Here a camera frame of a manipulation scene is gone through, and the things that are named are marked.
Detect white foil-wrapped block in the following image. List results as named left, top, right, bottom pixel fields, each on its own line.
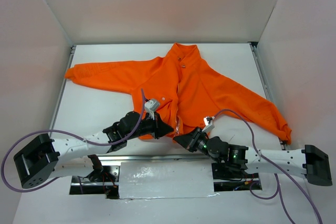
left=119, top=161, right=215, bottom=199

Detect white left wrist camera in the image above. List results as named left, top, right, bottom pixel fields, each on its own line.
left=144, top=99, right=160, bottom=120

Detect clear zipper pull tab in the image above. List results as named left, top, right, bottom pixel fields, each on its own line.
left=174, top=116, right=180, bottom=136

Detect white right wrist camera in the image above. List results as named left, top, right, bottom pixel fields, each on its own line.
left=202, top=116, right=215, bottom=133

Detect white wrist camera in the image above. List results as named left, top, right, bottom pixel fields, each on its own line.
left=144, top=99, right=160, bottom=120
left=202, top=116, right=215, bottom=133

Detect orange zip-up jacket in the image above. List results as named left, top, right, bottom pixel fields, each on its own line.
left=65, top=43, right=291, bottom=143

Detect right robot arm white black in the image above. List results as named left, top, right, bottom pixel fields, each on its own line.
left=173, top=127, right=332, bottom=186

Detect aluminium frame rail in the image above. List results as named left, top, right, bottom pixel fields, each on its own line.
left=51, top=44, right=283, bottom=161

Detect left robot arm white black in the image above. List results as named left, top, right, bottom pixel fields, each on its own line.
left=14, top=112, right=173, bottom=189

